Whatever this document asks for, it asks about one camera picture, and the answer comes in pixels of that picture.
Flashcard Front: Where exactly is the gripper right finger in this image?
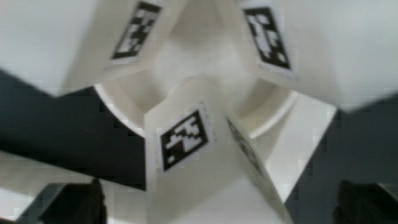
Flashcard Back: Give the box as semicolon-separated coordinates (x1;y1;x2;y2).
332;180;398;224

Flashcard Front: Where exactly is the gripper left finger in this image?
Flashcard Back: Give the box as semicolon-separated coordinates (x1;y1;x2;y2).
16;179;108;224

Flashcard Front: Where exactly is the white round stool seat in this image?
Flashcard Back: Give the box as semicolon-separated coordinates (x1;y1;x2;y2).
92;0;300;140

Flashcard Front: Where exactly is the white stool leg with tags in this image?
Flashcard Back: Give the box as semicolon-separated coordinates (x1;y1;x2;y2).
0;0;188;97

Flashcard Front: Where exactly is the white front border rail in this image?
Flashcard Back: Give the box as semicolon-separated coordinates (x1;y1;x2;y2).
0;152;147;224

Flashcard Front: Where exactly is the white border rail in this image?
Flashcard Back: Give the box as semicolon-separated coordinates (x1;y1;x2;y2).
0;152;147;224
255;95;335;200

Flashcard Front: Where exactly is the white right border rail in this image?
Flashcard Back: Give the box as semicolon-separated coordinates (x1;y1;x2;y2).
255;95;335;200

